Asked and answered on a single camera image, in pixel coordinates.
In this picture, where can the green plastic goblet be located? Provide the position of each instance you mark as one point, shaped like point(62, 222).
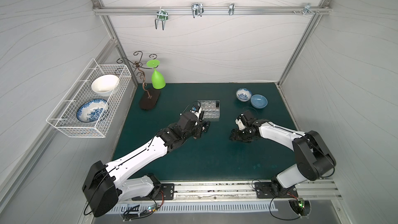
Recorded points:
point(157, 79)

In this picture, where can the white vented strip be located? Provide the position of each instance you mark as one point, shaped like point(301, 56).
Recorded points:
point(198, 207)

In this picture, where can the aluminium crossbar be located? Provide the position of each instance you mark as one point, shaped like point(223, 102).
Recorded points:
point(208, 11)

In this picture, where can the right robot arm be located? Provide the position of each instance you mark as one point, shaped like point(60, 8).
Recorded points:
point(312, 157)

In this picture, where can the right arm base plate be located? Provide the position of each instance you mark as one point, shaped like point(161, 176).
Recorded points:
point(271, 189)

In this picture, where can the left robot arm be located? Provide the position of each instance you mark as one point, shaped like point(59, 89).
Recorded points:
point(107, 184)

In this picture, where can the white wire basket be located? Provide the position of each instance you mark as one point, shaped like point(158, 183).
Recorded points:
point(63, 117)

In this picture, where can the metal hook at right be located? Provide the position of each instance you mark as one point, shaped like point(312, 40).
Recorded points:
point(307, 10)

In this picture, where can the round electronics board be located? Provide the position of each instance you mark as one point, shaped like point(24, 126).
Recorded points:
point(301, 207)

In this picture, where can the small blue patterned bowl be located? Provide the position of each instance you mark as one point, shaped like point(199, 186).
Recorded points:
point(243, 94)

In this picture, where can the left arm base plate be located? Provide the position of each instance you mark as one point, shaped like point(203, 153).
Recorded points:
point(162, 191)

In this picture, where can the clear acrylic lipstick organizer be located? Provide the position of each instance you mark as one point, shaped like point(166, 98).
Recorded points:
point(209, 110)

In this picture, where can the white bowl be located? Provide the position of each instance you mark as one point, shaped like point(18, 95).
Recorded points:
point(105, 85)

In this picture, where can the metal hook with green clip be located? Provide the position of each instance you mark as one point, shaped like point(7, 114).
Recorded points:
point(161, 18)

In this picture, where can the light blue bowl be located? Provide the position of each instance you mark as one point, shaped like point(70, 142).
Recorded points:
point(259, 101)

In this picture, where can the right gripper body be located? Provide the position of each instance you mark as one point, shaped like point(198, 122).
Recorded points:
point(240, 133)

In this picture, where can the metal double hook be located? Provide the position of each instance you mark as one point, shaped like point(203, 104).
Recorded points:
point(197, 9)

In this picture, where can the dark metal cup stand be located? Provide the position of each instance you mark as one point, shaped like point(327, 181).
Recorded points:
point(150, 95)

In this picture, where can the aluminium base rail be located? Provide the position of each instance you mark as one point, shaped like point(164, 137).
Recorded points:
point(324, 189)

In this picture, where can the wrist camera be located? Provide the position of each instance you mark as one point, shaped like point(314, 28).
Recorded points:
point(195, 109)
point(240, 124)

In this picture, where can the small metal bracket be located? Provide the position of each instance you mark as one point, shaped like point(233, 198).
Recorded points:
point(231, 9)

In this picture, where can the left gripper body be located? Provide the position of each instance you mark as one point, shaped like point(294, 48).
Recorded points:
point(200, 126)

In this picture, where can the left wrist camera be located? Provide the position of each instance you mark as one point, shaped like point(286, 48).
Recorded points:
point(195, 109)

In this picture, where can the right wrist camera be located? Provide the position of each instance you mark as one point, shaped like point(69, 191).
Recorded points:
point(240, 124)

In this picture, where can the blue patterned plate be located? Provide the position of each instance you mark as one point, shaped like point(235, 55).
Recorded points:
point(91, 111)

